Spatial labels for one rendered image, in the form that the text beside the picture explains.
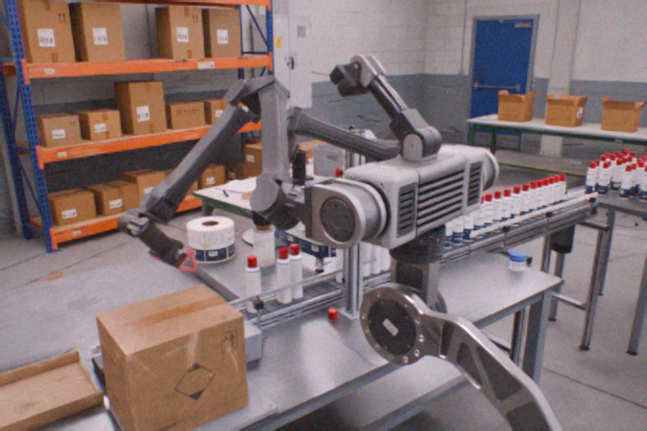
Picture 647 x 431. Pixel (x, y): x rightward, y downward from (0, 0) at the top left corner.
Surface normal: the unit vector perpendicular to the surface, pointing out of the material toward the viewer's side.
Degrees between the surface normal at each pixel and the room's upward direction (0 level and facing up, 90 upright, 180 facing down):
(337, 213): 90
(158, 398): 90
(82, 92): 90
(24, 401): 0
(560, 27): 90
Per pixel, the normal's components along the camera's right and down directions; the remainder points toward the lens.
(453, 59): -0.68, 0.23
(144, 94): 0.72, 0.19
